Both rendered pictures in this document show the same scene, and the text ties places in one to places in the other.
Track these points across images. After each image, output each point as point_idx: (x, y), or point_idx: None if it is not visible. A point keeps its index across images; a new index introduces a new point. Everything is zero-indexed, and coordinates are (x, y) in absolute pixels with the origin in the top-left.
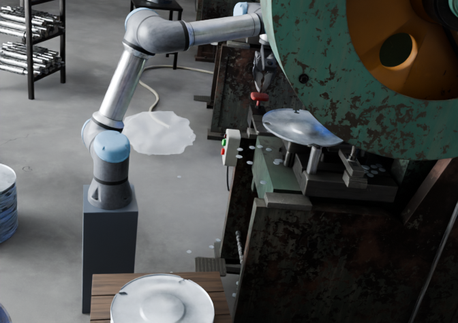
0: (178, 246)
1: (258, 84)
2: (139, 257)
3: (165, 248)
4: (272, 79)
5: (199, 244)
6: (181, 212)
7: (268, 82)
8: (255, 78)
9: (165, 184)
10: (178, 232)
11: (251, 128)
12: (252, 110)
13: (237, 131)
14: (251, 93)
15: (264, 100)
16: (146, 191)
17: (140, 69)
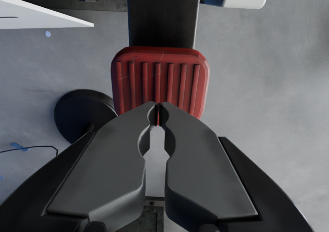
0: (225, 13)
1: (187, 123)
2: None
3: (240, 9)
4: (58, 155)
5: (201, 19)
6: (211, 78)
7: (109, 136)
8: (226, 152)
9: (220, 124)
10: (221, 40)
11: None
12: (193, 29)
13: None
14: (201, 111)
15: (142, 46)
16: (242, 111)
17: None
